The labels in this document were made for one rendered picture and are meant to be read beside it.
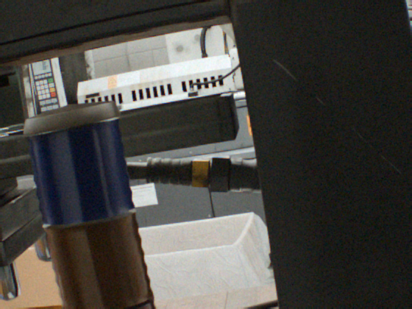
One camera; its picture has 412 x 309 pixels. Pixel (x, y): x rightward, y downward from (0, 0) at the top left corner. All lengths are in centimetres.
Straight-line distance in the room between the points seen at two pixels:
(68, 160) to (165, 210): 485
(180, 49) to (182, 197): 103
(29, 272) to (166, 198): 234
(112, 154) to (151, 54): 673
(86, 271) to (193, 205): 482
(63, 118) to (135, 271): 6
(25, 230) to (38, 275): 233
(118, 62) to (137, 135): 663
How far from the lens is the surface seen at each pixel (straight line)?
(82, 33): 52
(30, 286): 294
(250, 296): 116
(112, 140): 32
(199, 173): 66
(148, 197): 517
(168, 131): 54
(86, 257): 32
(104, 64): 720
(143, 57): 706
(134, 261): 33
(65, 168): 32
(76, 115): 32
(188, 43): 567
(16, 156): 56
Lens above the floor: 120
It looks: 6 degrees down
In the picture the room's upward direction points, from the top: 10 degrees counter-clockwise
